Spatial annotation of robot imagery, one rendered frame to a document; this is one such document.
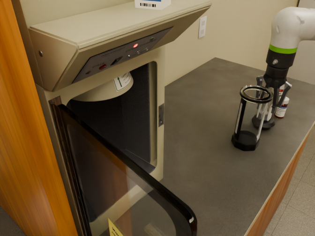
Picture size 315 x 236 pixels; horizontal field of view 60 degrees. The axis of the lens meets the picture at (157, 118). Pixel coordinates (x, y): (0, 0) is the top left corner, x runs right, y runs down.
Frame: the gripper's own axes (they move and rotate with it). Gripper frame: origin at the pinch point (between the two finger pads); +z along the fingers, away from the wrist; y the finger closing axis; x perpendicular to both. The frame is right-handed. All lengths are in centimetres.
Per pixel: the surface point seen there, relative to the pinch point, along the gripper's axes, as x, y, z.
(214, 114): -5.6, -19.8, 7.4
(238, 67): 49, -35, 7
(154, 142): -51, -17, -7
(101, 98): -68, -16, -31
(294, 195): 69, 17, 101
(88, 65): -78, -6, -44
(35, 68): -82, -14, -43
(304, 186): 82, 21, 101
